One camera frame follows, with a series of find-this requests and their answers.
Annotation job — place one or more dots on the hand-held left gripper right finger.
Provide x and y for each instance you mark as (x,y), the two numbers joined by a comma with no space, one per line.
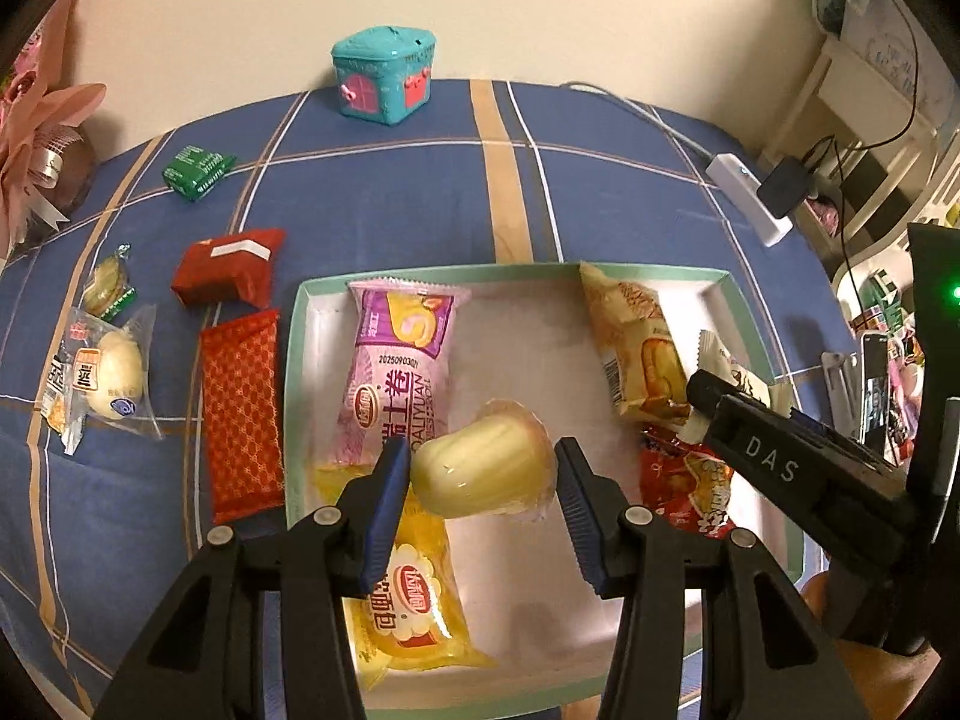
(577,517)

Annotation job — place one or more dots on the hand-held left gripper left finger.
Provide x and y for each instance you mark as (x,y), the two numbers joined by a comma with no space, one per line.
(386,510)

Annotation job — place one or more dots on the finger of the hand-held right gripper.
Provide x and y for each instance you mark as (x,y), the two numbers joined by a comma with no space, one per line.
(701,394)

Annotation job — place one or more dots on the silver snack packet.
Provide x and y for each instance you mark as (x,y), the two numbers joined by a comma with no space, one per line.
(716,356)

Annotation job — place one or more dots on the orange swiss roll packet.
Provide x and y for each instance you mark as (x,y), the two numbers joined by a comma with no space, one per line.
(637,345)

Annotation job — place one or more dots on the red yellow snack packet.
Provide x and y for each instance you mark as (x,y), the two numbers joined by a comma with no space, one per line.
(690,487)

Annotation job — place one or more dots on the cream pudding cup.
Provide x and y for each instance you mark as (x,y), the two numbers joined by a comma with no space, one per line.
(480,465)

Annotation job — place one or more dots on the yellow bread packet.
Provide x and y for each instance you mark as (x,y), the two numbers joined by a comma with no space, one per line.
(409,615)

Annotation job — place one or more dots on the pink swiss roll packet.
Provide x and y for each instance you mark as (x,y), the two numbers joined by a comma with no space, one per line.
(397,382)

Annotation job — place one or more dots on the white tray with green rim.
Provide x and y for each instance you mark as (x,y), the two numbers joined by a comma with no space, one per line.
(525,345)

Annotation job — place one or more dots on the red white snack packet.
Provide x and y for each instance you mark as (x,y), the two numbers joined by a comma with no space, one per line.
(225,274)

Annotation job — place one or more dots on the green white snack packet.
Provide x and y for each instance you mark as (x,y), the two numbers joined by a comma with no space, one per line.
(56,409)

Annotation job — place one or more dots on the person's right hand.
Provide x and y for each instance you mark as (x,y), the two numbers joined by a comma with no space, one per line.
(877,679)

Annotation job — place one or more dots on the black phone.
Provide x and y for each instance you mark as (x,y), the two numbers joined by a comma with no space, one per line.
(874,390)

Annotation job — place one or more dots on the silver phone stand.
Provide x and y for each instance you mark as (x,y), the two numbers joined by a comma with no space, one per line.
(840,390)

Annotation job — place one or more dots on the red patterned packet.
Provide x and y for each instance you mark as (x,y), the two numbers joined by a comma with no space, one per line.
(244,420)

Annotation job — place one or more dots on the white power strip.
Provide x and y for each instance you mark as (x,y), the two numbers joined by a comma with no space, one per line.
(739,180)

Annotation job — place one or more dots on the clear round bun packet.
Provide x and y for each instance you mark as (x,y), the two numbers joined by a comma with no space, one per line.
(116,371)

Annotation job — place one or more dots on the white shelf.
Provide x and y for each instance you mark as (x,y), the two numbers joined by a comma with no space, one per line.
(847,90)

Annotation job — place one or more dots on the clear cookie packet green ends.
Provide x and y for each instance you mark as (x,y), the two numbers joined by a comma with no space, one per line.
(105,289)

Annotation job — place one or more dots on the teal toy house box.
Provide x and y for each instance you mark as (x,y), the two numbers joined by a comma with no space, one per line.
(382,75)

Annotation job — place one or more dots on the pink flower bouquet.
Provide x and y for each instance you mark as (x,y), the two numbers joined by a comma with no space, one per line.
(37,120)

